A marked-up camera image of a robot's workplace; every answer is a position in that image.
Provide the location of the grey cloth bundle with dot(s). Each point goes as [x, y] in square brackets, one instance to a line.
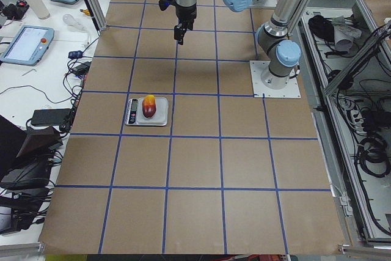
[344, 34]

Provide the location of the teach pendant tablet near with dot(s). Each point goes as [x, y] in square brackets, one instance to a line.
[28, 46]

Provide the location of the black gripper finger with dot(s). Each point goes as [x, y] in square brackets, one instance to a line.
[179, 33]

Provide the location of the silver digital kitchen scale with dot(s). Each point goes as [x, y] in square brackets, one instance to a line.
[135, 116]

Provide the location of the red yellow mango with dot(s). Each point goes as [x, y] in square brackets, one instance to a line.
[149, 106]

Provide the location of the white light bulb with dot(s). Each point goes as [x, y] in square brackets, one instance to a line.
[73, 22]

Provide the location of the black power brick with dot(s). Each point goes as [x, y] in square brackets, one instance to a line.
[49, 117]

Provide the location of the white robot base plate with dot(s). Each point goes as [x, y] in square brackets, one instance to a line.
[266, 85]

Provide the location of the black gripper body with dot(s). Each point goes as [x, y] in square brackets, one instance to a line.
[186, 13]

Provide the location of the white power strip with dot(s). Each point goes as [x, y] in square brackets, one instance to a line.
[354, 117]

